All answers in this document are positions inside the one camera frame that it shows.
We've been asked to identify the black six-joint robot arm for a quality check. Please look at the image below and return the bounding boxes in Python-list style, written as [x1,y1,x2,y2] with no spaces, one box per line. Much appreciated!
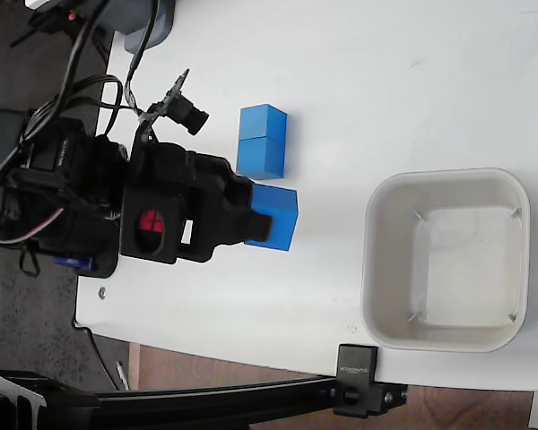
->
[0,106,134,270]

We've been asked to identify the blue cube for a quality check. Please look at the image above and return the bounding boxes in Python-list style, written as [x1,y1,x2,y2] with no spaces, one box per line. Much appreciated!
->
[235,134,288,181]
[245,184,300,252]
[239,103,291,142]

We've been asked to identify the white device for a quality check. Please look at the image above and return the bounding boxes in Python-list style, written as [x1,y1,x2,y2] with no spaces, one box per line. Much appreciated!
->
[24,0,73,13]

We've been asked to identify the black table clamp block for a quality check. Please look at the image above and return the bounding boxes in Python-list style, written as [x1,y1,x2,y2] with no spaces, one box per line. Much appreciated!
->
[332,343,409,419]

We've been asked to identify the blue-gray monitor stand base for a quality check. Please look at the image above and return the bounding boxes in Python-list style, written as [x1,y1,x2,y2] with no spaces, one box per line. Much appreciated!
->
[109,0,178,56]

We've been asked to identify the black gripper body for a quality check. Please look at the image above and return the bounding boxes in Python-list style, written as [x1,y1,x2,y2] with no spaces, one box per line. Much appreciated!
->
[118,128,253,266]

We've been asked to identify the small black tripod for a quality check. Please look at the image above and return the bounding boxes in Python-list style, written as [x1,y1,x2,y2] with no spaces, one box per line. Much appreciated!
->
[9,7,109,62]

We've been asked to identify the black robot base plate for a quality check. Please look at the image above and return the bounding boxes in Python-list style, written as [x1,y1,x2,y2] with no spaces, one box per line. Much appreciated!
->
[39,241,120,279]

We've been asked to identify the thin black floor cable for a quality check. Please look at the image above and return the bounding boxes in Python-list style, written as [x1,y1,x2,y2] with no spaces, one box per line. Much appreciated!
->
[74,319,118,391]

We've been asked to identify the white red servo wires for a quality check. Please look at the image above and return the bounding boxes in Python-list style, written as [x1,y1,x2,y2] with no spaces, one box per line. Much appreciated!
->
[0,200,69,246]

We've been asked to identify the white square bowl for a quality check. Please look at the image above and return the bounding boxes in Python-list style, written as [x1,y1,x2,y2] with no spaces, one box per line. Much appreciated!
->
[360,167,532,355]

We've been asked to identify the small wrist camera board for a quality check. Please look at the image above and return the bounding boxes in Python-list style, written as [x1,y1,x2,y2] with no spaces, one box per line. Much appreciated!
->
[137,68,211,137]

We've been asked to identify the thick black camera cable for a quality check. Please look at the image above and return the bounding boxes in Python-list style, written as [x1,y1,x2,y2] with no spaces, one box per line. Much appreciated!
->
[53,0,163,118]

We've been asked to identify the blue base clamp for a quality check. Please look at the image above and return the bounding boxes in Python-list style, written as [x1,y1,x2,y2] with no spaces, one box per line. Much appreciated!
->
[53,255,94,274]

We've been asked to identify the silver pen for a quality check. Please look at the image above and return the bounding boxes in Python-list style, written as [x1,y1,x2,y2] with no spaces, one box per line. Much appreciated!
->
[116,359,132,391]

